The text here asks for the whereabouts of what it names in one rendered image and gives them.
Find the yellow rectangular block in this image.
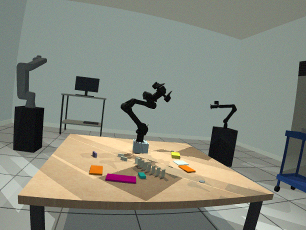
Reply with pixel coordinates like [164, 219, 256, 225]
[171, 151, 180, 159]

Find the teal flat block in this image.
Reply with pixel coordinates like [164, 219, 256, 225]
[138, 172, 146, 179]

